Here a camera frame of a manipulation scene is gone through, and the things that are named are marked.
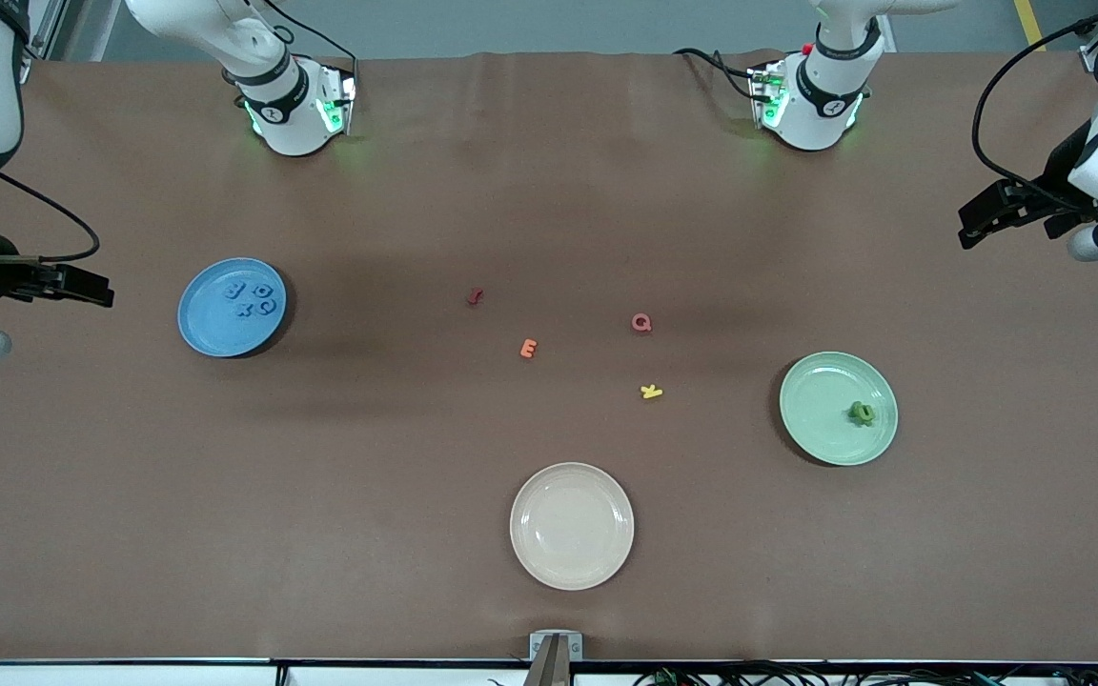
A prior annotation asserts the brown table cover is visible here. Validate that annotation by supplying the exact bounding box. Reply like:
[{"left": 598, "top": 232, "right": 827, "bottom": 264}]
[{"left": 0, "top": 48, "right": 1098, "bottom": 663}]

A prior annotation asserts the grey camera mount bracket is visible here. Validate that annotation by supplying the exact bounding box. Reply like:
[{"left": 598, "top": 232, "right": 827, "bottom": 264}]
[{"left": 522, "top": 630, "right": 585, "bottom": 686}]

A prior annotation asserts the green plate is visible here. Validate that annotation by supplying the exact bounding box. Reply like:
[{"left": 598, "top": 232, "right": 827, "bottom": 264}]
[{"left": 779, "top": 351, "right": 899, "bottom": 467}]

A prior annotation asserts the beige plate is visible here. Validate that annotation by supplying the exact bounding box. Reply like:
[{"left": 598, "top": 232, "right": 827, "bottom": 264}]
[{"left": 509, "top": 462, "right": 636, "bottom": 592}]

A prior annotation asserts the black arm base cable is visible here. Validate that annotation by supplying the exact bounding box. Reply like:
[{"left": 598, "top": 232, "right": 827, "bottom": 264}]
[
  {"left": 263, "top": 0, "right": 361, "bottom": 87},
  {"left": 671, "top": 46, "right": 767, "bottom": 104}
]

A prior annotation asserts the black cable bundle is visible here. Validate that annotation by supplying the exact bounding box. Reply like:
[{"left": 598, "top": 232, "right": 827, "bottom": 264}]
[{"left": 635, "top": 657, "right": 1098, "bottom": 686}]

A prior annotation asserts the blue plate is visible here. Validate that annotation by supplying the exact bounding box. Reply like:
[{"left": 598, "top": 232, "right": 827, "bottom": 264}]
[{"left": 177, "top": 257, "right": 288, "bottom": 359}]

